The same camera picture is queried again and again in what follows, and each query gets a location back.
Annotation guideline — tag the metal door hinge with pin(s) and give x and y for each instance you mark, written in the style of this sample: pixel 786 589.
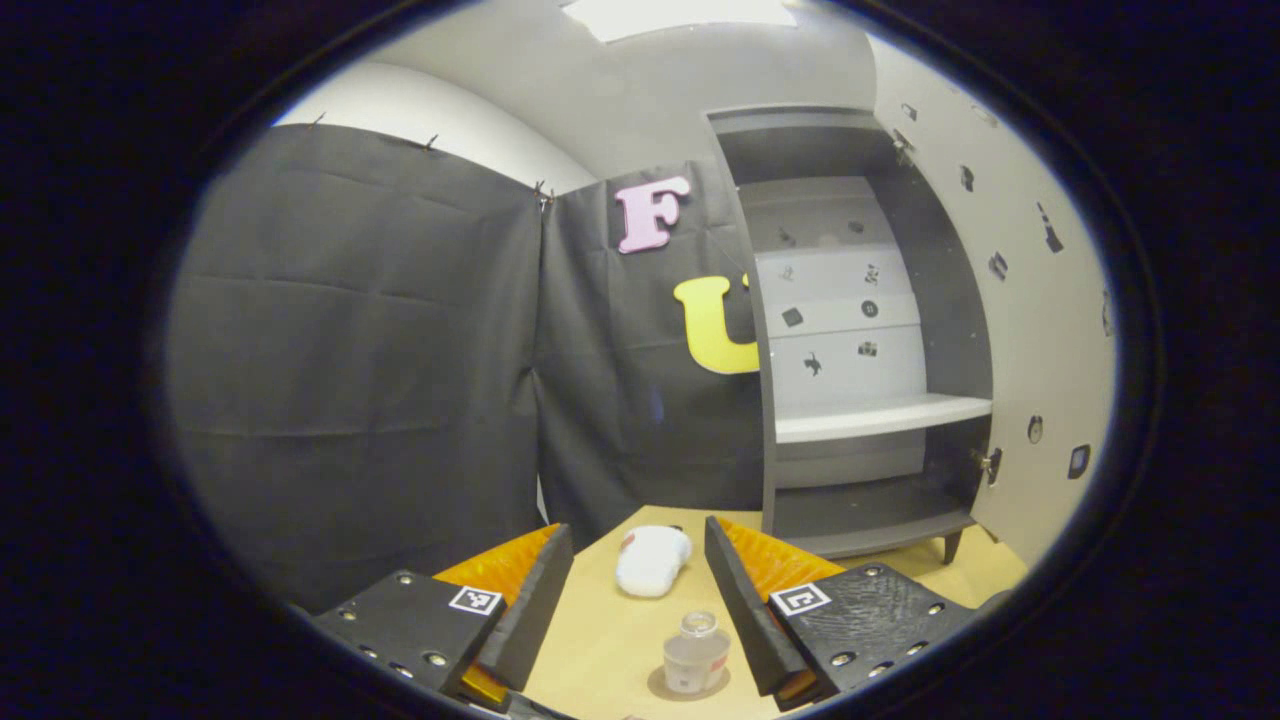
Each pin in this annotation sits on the metal door hinge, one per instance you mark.
pixel 903 145
pixel 988 464

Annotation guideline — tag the grey cabinet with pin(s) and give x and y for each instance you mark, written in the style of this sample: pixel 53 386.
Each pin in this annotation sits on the grey cabinet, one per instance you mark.
pixel 950 300

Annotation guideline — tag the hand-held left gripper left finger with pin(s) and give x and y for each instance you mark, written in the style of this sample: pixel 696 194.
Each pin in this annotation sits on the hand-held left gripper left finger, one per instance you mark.
pixel 535 610

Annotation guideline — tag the white cabinet shelf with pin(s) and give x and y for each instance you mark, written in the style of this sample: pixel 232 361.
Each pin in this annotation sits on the white cabinet shelf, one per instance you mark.
pixel 870 417

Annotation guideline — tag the black backdrop cloth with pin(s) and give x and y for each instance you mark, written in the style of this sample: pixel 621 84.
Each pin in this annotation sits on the black backdrop cloth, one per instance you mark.
pixel 350 350

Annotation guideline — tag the beige cabinet door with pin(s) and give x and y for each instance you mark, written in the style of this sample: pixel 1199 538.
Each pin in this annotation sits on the beige cabinet door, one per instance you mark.
pixel 1040 350

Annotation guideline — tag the clear bottle white label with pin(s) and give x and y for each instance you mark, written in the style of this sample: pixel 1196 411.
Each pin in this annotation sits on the clear bottle white label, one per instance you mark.
pixel 695 660

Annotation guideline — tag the white crumpled cloth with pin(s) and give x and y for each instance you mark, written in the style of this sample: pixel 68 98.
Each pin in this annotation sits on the white crumpled cloth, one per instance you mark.
pixel 650 562

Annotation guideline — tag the wide ceiling light panel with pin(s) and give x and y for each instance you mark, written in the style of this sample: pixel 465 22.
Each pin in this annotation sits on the wide ceiling light panel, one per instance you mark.
pixel 680 15

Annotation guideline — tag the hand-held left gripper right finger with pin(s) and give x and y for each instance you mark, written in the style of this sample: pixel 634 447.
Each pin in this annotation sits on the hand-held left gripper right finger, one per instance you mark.
pixel 745 620

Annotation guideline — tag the round brown coaster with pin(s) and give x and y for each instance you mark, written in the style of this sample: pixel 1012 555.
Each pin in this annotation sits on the round brown coaster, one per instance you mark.
pixel 656 684

